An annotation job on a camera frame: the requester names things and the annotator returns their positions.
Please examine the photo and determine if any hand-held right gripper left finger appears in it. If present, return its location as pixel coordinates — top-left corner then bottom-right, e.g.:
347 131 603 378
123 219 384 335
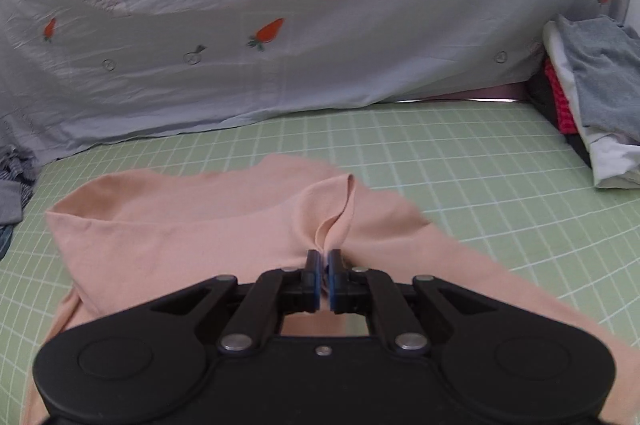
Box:
149 251 321 352

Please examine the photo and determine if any black garment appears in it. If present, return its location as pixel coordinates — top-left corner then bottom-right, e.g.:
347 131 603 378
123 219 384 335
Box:
526 74 593 166

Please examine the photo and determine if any pile of folded clothes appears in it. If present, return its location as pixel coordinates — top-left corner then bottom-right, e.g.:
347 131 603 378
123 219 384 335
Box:
542 21 640 190

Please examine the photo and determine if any grey carrot print blanket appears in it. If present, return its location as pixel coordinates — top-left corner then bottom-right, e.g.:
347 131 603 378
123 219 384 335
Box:
0 0 640 170

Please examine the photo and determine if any pink shirt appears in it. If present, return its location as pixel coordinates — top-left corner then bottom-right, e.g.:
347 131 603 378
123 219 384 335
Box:
21 154 640 425

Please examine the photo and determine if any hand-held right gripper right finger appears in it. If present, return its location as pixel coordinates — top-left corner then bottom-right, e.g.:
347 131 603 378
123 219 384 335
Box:
327 249 493 352

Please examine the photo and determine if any green grid bed sheet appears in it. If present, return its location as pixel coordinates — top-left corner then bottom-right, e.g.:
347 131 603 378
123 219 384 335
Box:
0 101 640 425

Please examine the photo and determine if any red checked garment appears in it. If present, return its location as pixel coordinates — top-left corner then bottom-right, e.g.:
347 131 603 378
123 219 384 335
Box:
544 59 581 136

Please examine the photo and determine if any blue striped garment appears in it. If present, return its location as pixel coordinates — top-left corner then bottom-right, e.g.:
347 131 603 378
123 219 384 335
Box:
0 145 40 258

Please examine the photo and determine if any grey garment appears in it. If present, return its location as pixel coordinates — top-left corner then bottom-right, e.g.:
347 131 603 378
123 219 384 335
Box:
554 15 640 132

